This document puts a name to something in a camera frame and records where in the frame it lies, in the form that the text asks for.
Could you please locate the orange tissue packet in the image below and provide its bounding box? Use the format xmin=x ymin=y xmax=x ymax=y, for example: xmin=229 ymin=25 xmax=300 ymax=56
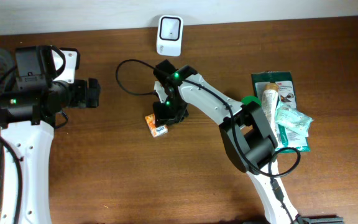
xmin=145 ymin=114 xmax=168 ymax=138

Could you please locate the green-lid jar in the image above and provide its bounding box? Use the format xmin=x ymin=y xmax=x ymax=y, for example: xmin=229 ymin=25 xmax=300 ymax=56
xmin=241 ymin=95 xmax=262 ymax=106

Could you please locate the white tube tan cap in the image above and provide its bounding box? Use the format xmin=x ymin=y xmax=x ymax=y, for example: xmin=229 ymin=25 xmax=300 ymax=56
xmin=262 ymin=83 xmax=278 ymax=136

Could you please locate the mint green plastic packet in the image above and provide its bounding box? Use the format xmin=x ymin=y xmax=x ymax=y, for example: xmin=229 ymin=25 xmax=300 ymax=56
xmin=275 ymin=103 xmax=313 ymax=137

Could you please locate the green 3M gloves package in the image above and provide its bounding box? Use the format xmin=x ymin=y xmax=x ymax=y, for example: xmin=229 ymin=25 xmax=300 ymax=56
xmin=251 ymin=72 xmax=310 ymax=152

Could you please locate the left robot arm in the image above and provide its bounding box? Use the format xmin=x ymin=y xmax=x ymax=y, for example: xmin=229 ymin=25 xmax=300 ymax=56
xmin=0 ymin=45 xmax=101 ymax=223

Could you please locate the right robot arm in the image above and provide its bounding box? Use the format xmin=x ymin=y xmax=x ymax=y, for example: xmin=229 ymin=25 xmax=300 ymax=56
xmin=153 ymin=60 xmax=344 ymax=223

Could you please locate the white barcode scanner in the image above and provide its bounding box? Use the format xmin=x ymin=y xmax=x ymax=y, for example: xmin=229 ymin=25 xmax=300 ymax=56
xmin=156 ymin=15 xmax=183 ymax=57

